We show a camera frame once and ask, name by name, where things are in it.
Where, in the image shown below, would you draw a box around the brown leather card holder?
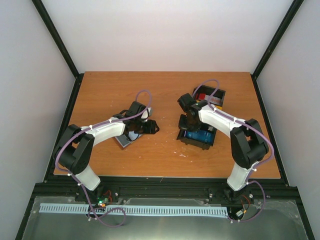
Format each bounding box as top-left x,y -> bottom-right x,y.
114,131 -> 142,149

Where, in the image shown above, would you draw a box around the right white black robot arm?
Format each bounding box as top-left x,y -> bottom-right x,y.
177,93 -> 273,203

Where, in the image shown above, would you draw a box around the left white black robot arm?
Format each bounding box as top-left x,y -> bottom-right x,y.
53,101 -> 160,202

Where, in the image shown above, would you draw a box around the black yellow card tray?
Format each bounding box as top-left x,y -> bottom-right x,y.
176,84 -> 226,150

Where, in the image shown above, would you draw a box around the red white credit card stack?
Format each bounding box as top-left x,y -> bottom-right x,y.
195,93 -> 222,105

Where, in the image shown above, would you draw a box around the left controller board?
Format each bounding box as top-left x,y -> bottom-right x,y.
97,190 -> 113,208

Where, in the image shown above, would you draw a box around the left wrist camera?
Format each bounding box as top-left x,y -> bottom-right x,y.
140,107 -> 153,121

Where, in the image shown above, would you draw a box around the black aluminium frame rail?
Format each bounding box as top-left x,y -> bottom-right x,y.
32,176 -> 300,205

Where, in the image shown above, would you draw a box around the right connector wires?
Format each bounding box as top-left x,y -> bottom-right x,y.
234,194 -> 253,218

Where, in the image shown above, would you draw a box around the metal base plate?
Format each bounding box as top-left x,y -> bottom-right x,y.
19,197 -> 314,240

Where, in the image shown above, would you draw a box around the light blue cable duct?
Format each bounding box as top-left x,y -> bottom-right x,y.
38,203 -> 228,218

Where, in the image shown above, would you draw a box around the right black frame post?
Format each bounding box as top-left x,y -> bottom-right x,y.
251,0 -> 305,78

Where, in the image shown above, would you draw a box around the black frame post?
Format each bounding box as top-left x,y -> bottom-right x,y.
31,0 -> 85,80
251,0 -> 305,78

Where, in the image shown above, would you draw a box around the left black frame post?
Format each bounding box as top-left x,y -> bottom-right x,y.
31,0 -> 85,80

